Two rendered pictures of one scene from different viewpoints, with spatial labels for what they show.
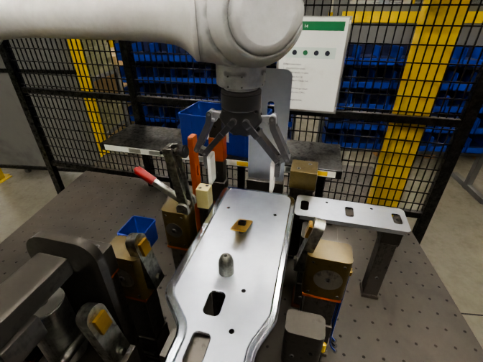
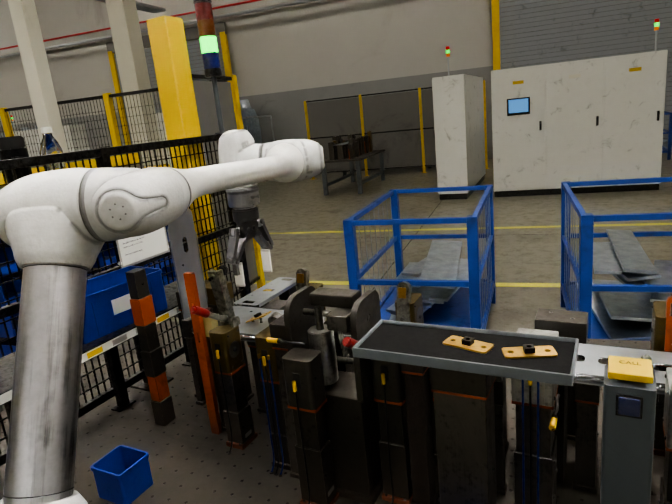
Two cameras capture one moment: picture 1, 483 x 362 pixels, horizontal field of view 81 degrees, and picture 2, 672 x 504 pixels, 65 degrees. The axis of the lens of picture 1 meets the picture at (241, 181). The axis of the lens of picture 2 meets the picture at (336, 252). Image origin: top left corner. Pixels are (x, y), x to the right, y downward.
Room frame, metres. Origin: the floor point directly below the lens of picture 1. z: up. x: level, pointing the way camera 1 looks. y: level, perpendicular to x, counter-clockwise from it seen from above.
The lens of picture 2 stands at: (-0.07, 1.38, 1.58)
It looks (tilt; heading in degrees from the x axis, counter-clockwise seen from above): 14 degrees down; 284
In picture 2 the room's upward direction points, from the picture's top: 6 degrees counter-clockwise
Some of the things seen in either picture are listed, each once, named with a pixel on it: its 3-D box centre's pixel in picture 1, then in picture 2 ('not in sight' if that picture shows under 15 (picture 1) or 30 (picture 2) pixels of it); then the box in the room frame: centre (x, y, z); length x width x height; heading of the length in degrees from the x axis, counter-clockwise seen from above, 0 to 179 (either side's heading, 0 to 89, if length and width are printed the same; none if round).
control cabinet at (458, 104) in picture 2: not in sight; (460, 121); (-0.08, -8.86, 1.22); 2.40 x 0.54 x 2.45; 81
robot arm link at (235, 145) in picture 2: not in sight; (242, 158); (0.52, 0.00, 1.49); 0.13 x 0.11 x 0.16; 6
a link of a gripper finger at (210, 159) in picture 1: (211, 167); (239, 274); (0.55, 0.07, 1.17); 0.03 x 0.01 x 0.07; 166
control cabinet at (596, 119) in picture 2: not in sight; (572, 113); (-1.77, -7.75, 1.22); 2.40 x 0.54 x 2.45; 175
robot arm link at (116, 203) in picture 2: not in sight; (136, 202); (0.49, 0.57, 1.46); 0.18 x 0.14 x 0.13; 96
